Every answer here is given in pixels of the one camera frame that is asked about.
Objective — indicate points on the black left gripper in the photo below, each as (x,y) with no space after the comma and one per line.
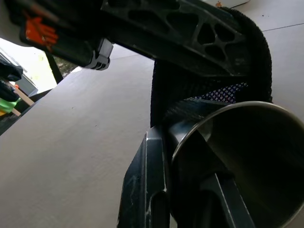
(69,31)

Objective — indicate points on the black lattice finger of the left gripper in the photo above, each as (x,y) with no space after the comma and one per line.
(152,35)

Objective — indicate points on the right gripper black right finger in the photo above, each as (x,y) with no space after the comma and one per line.
(221,194)

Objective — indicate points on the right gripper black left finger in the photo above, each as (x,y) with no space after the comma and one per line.
(142,180)

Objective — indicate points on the metal cup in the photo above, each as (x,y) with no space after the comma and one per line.
(261,161)

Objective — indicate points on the grey box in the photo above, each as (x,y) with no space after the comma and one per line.
(27,83)

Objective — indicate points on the dark garment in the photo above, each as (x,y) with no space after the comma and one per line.
(8,78)

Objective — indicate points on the wooden plank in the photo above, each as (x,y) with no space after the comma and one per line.
(25,98)

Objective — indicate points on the green cloth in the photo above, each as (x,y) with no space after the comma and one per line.
(8,104)

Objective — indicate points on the black metal frame leg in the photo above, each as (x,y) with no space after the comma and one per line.
(55,69)

